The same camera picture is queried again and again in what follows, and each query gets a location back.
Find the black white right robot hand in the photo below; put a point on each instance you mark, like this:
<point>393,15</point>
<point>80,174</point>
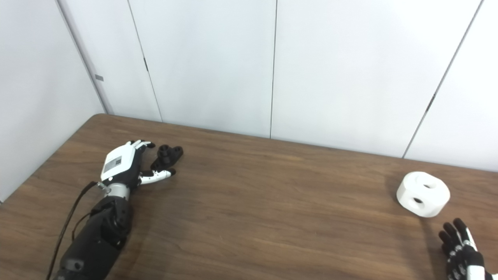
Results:
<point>465,256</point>

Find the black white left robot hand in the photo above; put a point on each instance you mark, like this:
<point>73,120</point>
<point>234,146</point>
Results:
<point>116,163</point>

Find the black plastic holder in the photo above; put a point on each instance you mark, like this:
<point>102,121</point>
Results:
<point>169,154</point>

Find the round white plastic piece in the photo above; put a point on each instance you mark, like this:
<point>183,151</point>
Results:
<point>422,202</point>

